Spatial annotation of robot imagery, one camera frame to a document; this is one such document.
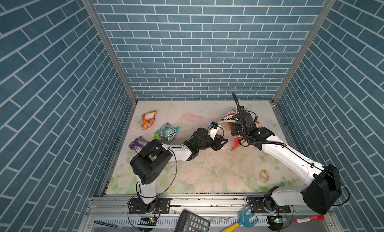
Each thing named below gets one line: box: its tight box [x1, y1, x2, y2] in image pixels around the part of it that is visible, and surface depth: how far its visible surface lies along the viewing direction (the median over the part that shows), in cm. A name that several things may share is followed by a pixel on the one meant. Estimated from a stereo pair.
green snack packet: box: [153, 122, 179, 144], surface depth 98 cm
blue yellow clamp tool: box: [221, 206, 259, 232], surface depth 70 cm
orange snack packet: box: [141, 110, 157, 131], surface depth 104 cm
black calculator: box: [174, 209, 211, 232], surface depth 69 cm
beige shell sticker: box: [259, 169, 270, 183], surface depth 86 cm
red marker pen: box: [294, 215, 325, 224], surface depth 71 cm
